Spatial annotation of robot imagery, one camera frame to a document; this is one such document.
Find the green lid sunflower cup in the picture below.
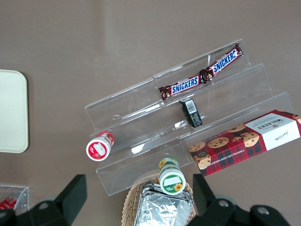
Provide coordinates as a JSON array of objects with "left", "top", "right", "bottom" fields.
[{"left": 158, "top": 157, "right": 187, "bottom": 195}]

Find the red Walkers cookie box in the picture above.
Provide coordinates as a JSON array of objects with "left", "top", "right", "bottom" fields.
[{"left": 189, "top": 109, "right": 301, "bottom": 177}]

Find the red lid yogurt cup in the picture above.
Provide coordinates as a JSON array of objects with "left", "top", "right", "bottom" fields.
[{"left": 86, "top": 131, "right": 115, "bottom": 162}]

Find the small black carton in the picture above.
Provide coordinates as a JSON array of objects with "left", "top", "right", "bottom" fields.
[{"left": 179, "top": 98, "right": 203, "bottom": 128}]

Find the red Coca-Cola bottle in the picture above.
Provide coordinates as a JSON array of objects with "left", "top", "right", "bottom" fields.
[{"left": 0, "top": 196, "right": 17, "bottom": 211}]

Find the beige plastic tray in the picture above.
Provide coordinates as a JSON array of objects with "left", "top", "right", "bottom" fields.
[{"left": 0, "top": 69, "right": 29, "bottom": 153}]

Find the Snickers chocolate bar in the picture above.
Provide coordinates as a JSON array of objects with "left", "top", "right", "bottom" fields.
[
  {"left": 199, "top": 41, "right": 244, "bottom": 85},
  {"left": 158, "top": 75, "right": 203, "bottom": 101}
]

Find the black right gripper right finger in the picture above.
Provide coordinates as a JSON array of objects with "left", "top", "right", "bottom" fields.
[{"left": 188, "top": 174, "right": 250, "bottom": 226}]

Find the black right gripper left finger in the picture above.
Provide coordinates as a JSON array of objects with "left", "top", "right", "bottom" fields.
[{"left": 14, "top": 174, "right": 88, "bottom": 226}]

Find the clear acrylic stepped shelf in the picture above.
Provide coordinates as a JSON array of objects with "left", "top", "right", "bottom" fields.
[{"left": 84, "top": 39, "right": 293, "bottom": 196}]

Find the aluminium foil container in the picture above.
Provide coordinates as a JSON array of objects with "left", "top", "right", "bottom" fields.
[{"left": 134, "top": 183, "right": 194, "bottom": 226}]

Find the light wicker basket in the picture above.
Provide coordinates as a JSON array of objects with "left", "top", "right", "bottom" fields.
[{"left": 121, "top": 169, "right": 199, "bottom": 226}]

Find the clear acrylic bottle rack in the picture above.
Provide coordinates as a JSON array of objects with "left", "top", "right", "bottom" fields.
[{"left": 0, "top": 185, "right": 30, "bottom": 211}]

